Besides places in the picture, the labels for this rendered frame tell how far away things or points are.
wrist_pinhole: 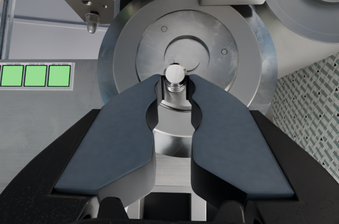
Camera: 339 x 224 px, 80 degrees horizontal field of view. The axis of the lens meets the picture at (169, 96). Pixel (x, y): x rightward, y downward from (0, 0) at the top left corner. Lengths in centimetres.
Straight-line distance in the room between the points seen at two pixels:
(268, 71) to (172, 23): 8
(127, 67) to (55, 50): 188
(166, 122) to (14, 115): 52
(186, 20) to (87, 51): 183
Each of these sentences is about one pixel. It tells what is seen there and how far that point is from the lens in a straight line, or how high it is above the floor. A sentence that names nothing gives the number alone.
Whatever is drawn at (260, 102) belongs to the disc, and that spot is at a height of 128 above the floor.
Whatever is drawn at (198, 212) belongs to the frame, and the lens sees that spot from 53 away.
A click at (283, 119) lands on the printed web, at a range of 41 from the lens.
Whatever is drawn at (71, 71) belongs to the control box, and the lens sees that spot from 56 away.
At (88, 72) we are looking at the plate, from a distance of 55.
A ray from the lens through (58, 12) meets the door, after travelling 216.
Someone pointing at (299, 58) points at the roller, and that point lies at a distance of 23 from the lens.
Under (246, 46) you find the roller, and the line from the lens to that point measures 17.
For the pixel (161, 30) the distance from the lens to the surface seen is 16.
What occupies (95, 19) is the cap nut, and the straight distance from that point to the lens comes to 57.
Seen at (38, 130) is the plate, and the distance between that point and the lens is 59.
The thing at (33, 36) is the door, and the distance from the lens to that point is 213.
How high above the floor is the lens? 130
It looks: 7 degrees down
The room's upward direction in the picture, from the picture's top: 179 degrees counter-clockwise
